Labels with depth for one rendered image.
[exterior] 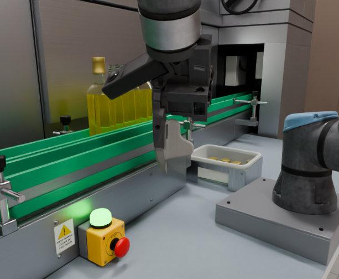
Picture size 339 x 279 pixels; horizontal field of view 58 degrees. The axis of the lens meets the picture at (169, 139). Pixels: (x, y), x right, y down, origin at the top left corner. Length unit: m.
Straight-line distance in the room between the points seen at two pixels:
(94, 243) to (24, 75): 0.49
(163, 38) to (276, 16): 1.39
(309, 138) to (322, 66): 2.49
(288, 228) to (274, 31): 1.20
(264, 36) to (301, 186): 1.10
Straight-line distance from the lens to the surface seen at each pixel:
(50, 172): 0.62
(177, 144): 0.46
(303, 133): 0.75
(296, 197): 0.78
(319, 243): 0.72
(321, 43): 3.22
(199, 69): 0.41
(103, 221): 0.65
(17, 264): 0.62
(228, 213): 0.78
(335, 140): 0.72
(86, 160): 0.67
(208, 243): 0.74
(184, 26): 0.37
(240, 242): 0.75
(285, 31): 1.72
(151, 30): 0.38
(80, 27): 0.99
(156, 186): 0.86
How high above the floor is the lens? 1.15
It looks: 15 degrees down
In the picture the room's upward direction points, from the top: straight up
